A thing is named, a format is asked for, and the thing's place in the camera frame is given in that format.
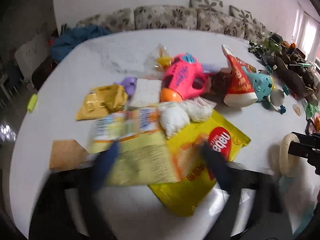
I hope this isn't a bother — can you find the yellow nabati wafer wrapper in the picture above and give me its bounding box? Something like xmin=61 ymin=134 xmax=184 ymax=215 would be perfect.
xmin=149 ymin=111 xmax=251 ymax=217

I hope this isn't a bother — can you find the yellow green snack packet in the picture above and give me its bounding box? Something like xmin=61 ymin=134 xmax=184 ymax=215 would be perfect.
xmin=88 ymin=107 xmax=182 ymax=186

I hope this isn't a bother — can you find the teal toy whale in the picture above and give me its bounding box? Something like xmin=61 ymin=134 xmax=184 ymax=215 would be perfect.
xmin=242 ymin=66 xmax=273 ymax=102

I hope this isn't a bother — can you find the wooden cube block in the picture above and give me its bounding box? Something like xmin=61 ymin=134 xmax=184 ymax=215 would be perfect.
xmin=49 ymin=140 xmax=88 ymax=171

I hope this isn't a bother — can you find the gold candy wrapper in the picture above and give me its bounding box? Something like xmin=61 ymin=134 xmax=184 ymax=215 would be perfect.
xmin=75 ymin=84 xmax=129 ymax=121

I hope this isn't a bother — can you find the white tissue wad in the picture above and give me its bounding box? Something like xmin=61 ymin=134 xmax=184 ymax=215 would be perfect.
xmin=157 ymin=96 xmax=217 ymax=139

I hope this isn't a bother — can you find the pink toy gun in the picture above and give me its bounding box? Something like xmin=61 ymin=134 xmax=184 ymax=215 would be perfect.
xmin=160 ymin=53 xmax=208 ymax=102

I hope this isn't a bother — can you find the green highlighter marker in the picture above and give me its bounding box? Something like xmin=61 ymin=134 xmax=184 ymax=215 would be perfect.
xmin=27 ymin=94 xmax=37 ymax=112

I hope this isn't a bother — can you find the red snack wrapper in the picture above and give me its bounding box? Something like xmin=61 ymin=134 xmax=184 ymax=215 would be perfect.
xmin=236 ymin=57 xmax=257 ymax=73

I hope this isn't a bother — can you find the clear plastic cup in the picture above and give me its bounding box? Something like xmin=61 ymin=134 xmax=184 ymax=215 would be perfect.
xmin=144 ymin=43 xmax=173 ymax=72

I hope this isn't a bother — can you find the blue cloth heap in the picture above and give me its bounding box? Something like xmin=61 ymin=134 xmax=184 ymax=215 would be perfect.
xmin=50 ymin=25 xmax=112 ymax=63

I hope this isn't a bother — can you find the white cabinet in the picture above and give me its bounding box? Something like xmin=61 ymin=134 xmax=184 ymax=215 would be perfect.
xmin=15 ymin=32 xmax=50 ymax=80

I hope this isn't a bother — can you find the floral sofa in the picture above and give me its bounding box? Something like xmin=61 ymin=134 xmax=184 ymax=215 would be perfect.
xmin=76 ymin=0 xmax=270 ymax=43

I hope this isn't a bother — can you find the white ring toy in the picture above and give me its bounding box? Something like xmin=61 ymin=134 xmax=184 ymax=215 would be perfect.
xmin=279 ymin=133 xmax=300 ymax=178

